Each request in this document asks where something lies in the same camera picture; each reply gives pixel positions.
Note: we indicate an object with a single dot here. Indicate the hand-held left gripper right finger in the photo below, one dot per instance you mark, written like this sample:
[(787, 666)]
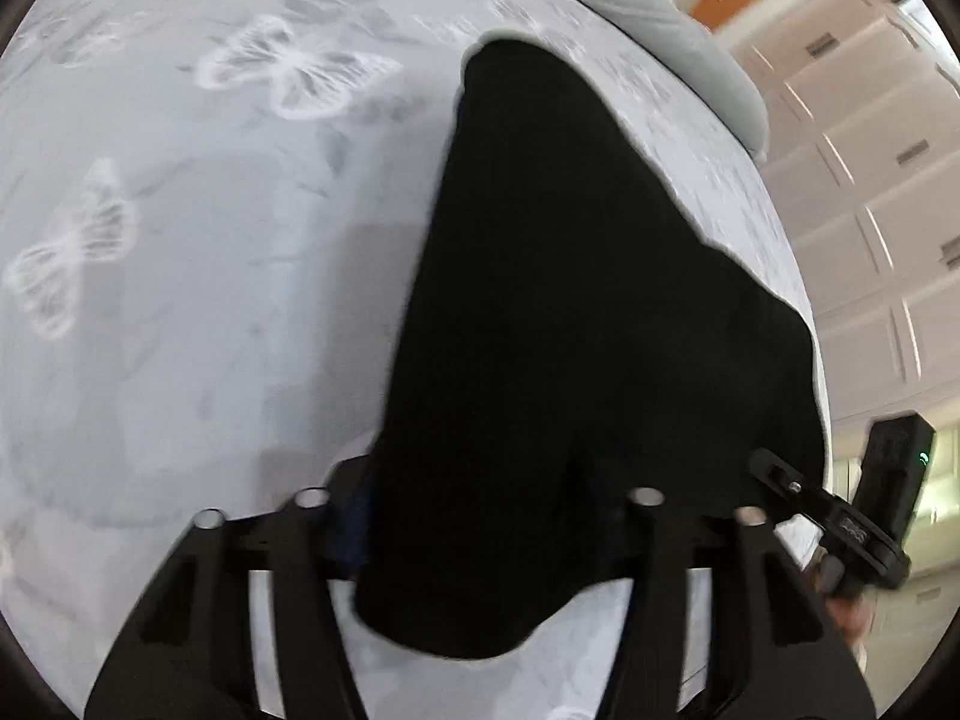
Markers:
[(656, 562)]

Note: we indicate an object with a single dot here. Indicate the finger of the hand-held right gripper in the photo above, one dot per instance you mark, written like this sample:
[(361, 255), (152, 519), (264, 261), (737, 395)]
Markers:
[(787, 481)]

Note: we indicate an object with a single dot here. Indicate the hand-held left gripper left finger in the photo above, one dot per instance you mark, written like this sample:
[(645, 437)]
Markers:
[(300, 562)]

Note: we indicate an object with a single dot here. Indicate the black pants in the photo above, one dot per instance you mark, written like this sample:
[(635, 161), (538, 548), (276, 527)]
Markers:
[(570, 360)]

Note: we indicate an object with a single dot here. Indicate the person's right hand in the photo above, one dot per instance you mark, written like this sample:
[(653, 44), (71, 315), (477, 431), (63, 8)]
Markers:
[(853, 619)]

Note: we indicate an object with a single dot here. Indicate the white wardrobe doors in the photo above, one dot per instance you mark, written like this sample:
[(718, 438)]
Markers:
[(862, 187)]

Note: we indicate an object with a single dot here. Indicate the bed with butterfly print sheet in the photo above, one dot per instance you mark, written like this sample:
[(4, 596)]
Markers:
[(210, 277)]

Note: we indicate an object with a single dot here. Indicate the grey duvet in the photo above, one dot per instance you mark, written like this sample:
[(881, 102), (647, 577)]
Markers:
[(675, 37)]

